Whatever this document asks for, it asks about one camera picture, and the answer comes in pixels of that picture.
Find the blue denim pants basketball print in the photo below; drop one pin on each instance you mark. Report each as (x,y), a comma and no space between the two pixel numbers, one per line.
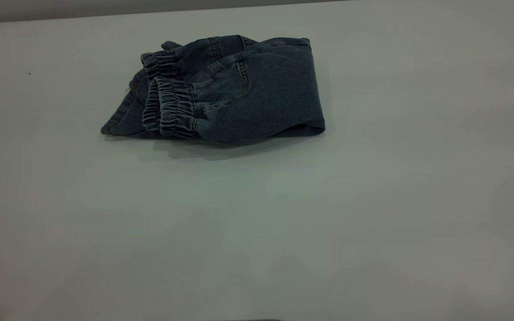
(248,93)

